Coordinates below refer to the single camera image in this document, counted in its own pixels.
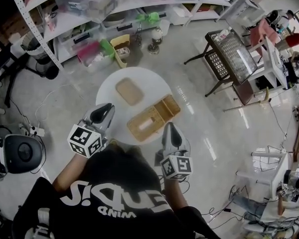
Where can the person's black printed t-shirt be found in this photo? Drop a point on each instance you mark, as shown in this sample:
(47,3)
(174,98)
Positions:
(114,223)

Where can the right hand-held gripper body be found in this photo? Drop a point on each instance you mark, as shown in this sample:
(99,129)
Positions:
(180,167)

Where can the person's left forearm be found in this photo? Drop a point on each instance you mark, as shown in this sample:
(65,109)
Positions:
(69,173)

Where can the pink plastic bin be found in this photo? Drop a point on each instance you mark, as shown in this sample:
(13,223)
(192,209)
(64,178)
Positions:
(92,56)

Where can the green plastic bag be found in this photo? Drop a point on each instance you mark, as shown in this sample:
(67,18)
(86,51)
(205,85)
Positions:
(149,17)

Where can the black trash can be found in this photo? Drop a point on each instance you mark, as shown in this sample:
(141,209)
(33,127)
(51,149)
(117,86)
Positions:
(43,63)

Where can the grey rounded chair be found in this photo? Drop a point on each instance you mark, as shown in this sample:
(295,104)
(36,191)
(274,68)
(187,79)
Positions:
(22,153)

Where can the white power strip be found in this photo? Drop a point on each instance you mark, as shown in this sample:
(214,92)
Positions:
(38,132)

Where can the black wheeled stand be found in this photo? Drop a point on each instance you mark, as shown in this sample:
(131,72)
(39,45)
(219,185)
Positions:
(5,68)

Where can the black glass-top table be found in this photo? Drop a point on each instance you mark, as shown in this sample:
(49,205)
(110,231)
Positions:
(236,56)

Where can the person's right forearm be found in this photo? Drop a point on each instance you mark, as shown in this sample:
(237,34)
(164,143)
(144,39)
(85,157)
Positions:
(174,193)

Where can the pink draped cloth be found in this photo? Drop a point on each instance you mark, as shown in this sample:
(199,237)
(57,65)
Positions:
(262,32)

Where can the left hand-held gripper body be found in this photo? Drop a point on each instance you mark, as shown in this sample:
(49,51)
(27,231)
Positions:
(83,139)

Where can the clear plastic storage box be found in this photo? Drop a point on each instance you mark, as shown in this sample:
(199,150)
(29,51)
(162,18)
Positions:
(77,35)
(119,24)
(177,14)
(89,4)

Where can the yellow plastic basket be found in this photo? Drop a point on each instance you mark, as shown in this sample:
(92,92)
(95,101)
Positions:
(119,40)

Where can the glass globe lamp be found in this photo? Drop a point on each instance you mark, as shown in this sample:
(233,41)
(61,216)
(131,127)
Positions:
(155,35)

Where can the green plastic basket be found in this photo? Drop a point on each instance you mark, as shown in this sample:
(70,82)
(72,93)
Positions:
(107,47)

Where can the small black metal stand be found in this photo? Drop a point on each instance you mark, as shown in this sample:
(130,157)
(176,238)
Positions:
(139,36)

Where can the woven tissue box cover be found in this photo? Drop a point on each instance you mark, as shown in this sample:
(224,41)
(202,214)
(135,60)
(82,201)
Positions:
(137,128)

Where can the beige rectangular tray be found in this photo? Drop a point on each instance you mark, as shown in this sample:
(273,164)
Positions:
(128,103)

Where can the brown stool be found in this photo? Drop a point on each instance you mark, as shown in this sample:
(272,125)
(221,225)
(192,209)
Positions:
(243,93)

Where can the yellow curved object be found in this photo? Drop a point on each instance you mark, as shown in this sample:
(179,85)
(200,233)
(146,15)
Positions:
(266,97)

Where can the white frame table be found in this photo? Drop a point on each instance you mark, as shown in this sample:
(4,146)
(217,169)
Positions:
(279,173)

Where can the clear plastic bottle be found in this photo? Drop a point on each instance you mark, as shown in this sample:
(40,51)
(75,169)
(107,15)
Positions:
(223,34)

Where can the white desk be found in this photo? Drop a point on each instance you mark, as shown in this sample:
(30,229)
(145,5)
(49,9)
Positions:
(272,58)

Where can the white metal shelving rack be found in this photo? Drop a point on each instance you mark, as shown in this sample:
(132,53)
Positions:
(43,40)

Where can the round white table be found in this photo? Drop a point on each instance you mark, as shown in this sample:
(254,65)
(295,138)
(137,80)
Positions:
(107,93)

